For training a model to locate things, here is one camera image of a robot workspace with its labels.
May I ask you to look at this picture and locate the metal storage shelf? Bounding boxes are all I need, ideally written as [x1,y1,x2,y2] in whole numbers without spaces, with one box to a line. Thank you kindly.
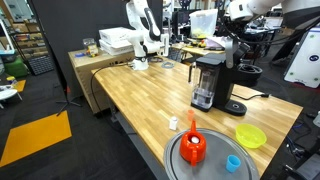
[8,19,49,60]

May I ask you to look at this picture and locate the pale pink cloth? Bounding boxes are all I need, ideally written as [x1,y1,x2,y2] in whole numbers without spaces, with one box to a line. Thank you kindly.
[203,35,242,52]

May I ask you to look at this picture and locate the lime green plastic bowl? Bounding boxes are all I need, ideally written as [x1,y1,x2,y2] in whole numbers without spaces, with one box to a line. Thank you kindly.
[234,123,268,149]

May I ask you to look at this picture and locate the round grey tray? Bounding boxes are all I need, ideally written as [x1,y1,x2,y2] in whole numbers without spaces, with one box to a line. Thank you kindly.
[163,128,261,180]

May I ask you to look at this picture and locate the clear jar colourful contents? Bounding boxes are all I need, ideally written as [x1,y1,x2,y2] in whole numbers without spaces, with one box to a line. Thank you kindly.
[82,37,100,58]

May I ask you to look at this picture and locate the black plastic crate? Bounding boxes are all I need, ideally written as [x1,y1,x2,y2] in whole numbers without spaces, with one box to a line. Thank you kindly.
[28,54,56,76]

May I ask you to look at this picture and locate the grey coiled cable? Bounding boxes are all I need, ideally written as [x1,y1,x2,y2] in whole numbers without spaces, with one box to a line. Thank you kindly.
[161,61,176,70]

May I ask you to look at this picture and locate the green storage bin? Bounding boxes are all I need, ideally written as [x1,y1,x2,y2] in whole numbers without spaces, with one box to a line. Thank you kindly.
[3,56,29,79]

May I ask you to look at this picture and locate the small white round table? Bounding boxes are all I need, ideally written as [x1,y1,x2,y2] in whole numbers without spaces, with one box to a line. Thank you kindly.
[0,84,24,109]

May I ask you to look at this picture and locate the coffee maker lid grey handle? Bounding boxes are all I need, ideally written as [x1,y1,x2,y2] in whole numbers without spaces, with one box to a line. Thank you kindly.
[223,35,252,69]

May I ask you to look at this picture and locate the grey table frame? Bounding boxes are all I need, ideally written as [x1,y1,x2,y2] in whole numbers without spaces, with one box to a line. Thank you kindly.
[106,98,168,180]

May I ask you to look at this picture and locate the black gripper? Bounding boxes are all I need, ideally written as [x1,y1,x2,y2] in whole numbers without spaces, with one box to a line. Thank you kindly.
[229,18,249,34]

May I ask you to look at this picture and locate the clear plastic bin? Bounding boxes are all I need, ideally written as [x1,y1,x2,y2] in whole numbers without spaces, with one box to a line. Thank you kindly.
[188,8,220,39]

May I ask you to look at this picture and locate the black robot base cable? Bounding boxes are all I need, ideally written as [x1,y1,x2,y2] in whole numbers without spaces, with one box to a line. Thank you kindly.
[89,62,134,118]

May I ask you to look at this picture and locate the large orange floor mat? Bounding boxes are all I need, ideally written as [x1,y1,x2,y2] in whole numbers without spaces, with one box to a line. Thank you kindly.
[0,110,73,168]

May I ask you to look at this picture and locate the orange teapot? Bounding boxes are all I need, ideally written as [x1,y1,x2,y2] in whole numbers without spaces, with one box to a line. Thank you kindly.
[179,119,208,167]

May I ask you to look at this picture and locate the black tripod stand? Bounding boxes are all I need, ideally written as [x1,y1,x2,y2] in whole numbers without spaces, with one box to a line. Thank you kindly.
[54,84,83,118]

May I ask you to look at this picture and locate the small white shaker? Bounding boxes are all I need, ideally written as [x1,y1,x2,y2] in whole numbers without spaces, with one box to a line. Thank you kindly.
[168,116,179,131]

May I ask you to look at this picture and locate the small orange floor mat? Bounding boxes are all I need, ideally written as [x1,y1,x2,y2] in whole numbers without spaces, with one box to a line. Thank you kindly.
[13,79,27,94]

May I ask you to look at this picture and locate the white board blue logo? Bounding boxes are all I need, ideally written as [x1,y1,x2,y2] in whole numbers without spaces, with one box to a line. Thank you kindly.
[283,26,320,89]

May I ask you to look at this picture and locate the wooden work desk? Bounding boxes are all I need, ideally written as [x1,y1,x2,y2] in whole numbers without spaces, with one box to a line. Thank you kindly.
[171,42,241,65]

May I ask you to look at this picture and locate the black coffee maker body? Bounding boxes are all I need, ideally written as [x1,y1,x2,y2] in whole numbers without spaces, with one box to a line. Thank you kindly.
[188,53,264,117]

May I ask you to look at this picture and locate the black power cord with plug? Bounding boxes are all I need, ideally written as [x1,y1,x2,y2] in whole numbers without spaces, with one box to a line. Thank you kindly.
[231,92,271,101]

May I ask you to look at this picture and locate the clear water tank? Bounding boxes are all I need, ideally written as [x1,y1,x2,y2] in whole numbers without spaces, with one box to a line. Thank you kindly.
[190,63,218,112]

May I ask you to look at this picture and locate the black fabric backdrop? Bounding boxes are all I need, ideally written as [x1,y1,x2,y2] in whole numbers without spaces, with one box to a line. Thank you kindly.
[29,0,164,99]

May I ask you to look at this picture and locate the small blue cup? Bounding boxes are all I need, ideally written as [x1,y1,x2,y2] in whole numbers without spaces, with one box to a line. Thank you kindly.
[225,154,242,174]

